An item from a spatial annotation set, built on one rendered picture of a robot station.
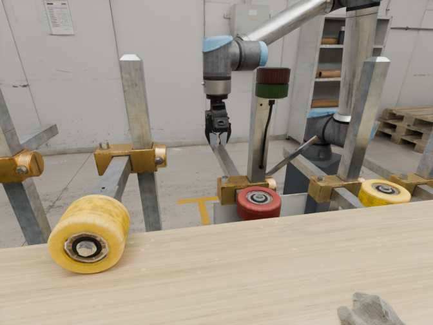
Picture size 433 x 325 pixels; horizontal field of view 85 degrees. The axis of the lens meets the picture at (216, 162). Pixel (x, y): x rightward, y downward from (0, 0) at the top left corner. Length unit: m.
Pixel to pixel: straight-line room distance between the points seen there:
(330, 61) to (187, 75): 1.94
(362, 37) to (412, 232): 0.89
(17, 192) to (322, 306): 0.56
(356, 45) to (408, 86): 3.60
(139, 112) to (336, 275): 0.40
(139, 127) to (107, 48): 2.72
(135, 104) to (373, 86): 0.49
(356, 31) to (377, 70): 0.60
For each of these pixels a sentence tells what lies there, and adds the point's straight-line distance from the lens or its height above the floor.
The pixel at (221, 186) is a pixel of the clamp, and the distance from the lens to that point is 0.54.
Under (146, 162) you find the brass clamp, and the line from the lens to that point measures 0.50.
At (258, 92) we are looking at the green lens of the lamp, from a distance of 0.46.
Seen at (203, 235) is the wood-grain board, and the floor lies 0.90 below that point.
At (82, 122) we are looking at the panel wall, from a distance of 3.38.
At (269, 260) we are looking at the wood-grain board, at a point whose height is 0.90.
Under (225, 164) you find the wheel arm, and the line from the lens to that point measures 0.67.
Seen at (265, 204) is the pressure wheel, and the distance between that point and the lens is 0.42.
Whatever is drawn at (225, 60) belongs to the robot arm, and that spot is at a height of 1.13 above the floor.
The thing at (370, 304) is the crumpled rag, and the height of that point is 0.91.
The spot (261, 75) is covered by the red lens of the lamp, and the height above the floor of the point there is 1.11.
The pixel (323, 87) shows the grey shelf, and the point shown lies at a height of 0.74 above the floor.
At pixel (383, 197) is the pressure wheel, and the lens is 0.53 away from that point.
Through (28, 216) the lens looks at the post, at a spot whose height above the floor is 0.84.
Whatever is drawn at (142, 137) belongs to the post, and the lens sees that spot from 0.49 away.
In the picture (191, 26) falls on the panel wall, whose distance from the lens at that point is 3.15.
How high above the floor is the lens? 1.14
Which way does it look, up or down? 24 degrees down
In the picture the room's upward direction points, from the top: straight up
